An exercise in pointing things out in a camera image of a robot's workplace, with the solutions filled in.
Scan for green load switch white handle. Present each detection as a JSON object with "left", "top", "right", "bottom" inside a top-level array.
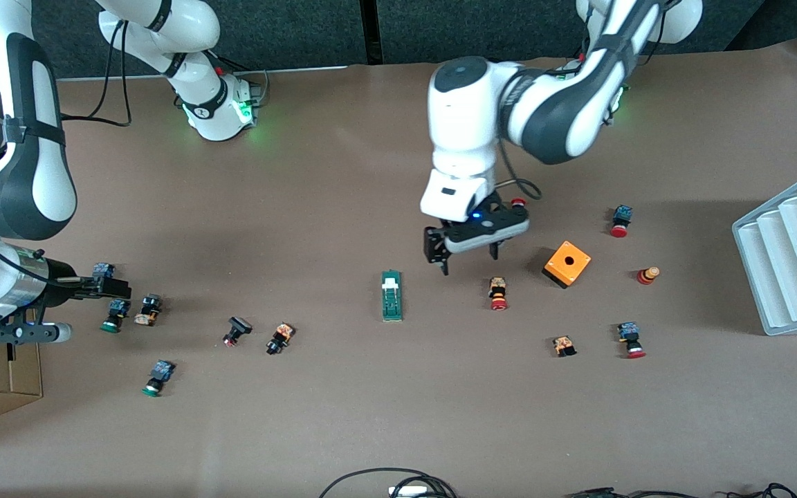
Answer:
[{"left": 381, "top": 270, "right": 405, "bottom": 323}]

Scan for black orange push button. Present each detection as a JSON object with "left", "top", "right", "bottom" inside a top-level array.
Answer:
[
  {"left": 265, "top": 322, "right": 296, "bottom": 356},
  {"left": 134, "top": 294, "right": 163, "bottom": 326}
]

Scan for black square button red tip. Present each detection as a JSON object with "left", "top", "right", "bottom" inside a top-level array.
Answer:
[{"left": 222, "top": 316, "right": 254, "bottom": 347}]

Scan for red push button blue block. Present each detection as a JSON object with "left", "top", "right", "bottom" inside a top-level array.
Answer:
[
  {"left": 616, "top": 322, "right": 647, "bottom": 360},
  {"left": 610, "top": 205, "right": 634, "bottom": 239}
]

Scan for black vertical divider strip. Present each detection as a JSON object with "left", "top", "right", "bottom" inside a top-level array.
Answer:
[{"left": 360, "top": 0, "right": 383, "bottom": 65}]

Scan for white ridged tray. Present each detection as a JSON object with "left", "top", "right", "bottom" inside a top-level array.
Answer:
[{"left": 731, "top": 165, "right": 797, "bottom": 337}]

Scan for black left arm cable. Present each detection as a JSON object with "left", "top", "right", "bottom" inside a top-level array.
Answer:
[{"left": 498, "top": 138, "right": 544, "bottom": 202}]

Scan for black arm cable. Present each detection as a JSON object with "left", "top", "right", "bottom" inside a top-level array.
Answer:
[
  {"left": 58, "top": 15, "right": 131, "bottom": 128},
  {"left": 498, "top": 138, "right": 544, "bottom": 202}
]

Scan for orange button enclosure box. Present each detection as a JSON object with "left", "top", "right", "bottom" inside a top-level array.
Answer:
[{"left": 542, "top": 240, "right": 592, "bottom": 290}]

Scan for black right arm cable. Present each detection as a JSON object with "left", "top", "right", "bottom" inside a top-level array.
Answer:
[{"left": 58, "top": 15, "right": 131, "bottom": 128}]

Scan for black right base cables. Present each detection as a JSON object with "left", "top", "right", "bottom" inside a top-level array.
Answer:
[{"left": 217, "top": 59, "right": 269, "bottom": 108}]

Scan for black looped cable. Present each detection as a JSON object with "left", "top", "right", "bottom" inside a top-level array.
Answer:
[{"left": 319, "top": 468, "right": 458, "bottom": 498}]

